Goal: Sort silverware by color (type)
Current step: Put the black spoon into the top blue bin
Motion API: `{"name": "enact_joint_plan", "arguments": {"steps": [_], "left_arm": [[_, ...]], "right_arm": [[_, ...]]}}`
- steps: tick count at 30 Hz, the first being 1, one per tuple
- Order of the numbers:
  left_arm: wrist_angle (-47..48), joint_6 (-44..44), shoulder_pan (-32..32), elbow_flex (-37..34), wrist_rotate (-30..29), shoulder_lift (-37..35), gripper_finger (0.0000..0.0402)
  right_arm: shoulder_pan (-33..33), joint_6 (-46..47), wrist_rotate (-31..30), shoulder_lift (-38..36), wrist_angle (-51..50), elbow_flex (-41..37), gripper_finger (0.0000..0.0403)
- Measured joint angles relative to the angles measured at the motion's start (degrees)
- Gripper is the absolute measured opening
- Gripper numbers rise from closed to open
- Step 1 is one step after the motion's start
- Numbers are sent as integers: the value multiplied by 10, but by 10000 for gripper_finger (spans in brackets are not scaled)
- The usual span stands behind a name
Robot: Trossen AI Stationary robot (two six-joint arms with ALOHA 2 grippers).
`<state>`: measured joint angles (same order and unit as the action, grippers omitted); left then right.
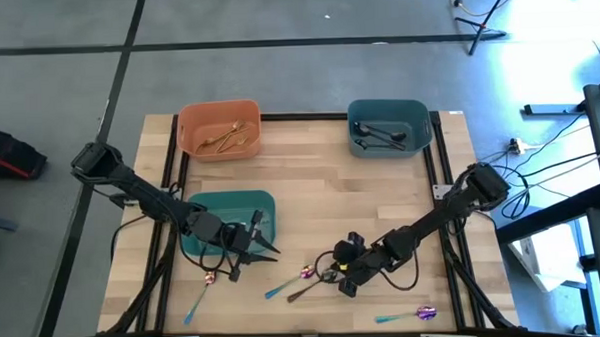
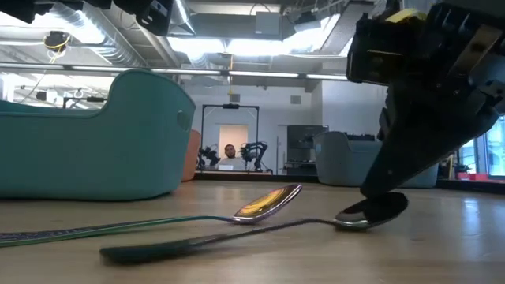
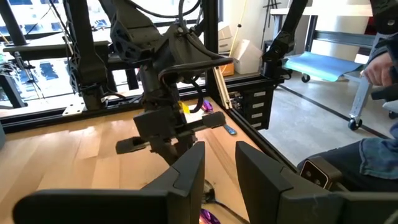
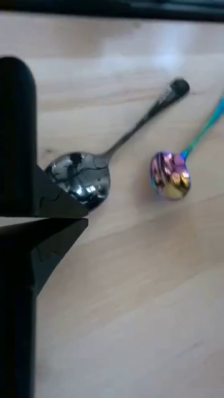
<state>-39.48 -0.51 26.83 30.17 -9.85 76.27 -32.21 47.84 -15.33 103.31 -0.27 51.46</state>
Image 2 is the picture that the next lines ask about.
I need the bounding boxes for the silver spiral ceiling duct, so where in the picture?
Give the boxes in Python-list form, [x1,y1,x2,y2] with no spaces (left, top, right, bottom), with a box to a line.
[50,0,166,68]

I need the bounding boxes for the dark cabinet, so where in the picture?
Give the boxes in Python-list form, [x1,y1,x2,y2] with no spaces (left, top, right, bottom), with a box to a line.
[286,125,329,176]

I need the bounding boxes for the rainbow iridescent spoon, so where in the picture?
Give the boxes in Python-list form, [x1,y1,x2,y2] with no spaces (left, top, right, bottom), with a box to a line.
[0,183,304,249]

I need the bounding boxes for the grey plastic bin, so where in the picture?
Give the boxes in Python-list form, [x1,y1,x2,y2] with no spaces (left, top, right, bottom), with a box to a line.
[313,131,440,189]

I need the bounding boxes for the yellow cable reel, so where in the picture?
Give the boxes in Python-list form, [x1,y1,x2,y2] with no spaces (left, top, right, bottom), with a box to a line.
[43,30,72,53]

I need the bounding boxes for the red box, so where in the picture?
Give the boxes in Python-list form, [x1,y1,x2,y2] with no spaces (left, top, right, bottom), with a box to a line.
[455,172,490,181]

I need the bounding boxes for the grey ceiling junction box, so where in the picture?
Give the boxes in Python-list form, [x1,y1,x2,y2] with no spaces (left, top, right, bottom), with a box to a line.
[254,10,283,36]

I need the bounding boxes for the large metal ventilation duct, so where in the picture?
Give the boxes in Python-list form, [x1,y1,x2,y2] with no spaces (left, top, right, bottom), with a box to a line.
[319,0,380,56]

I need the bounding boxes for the long ceiling tube light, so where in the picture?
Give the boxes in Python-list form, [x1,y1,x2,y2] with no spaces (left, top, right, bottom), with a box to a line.
[0,62,350,82]

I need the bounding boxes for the orange plastic bin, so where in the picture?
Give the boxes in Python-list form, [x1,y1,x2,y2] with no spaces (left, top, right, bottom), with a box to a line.
[181,129,202,182]

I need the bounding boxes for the person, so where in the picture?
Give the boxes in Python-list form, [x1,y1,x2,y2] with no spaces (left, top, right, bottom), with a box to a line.
[218,144,248,171]

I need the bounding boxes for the black gantry frame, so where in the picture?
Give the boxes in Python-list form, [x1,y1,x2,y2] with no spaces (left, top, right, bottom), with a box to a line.
[200,103,260,171]

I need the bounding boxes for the bright window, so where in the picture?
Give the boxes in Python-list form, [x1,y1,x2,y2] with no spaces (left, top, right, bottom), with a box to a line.
[457,118,505,178]

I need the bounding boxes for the large black spoon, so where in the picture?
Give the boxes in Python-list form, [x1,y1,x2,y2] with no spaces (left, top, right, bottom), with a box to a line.
[99,192,410,266]

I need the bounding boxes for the teal plastic bin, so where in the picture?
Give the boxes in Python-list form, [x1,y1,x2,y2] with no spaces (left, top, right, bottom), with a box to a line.
[0,69,197,200]

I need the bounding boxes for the black overhead rail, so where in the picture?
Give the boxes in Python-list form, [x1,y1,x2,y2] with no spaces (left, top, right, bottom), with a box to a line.
[62,95,107,110]

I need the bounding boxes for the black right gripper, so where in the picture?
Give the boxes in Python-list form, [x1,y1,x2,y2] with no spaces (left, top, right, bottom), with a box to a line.
[346,0,505,199]

